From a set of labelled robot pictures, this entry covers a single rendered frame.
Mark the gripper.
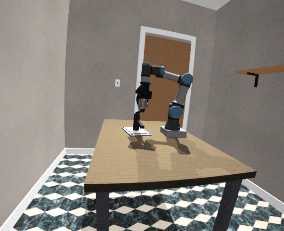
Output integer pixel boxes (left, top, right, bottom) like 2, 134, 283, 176
136, 82, 152, 112

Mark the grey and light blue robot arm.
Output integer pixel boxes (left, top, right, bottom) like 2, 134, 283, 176
141, 63, 193, 131

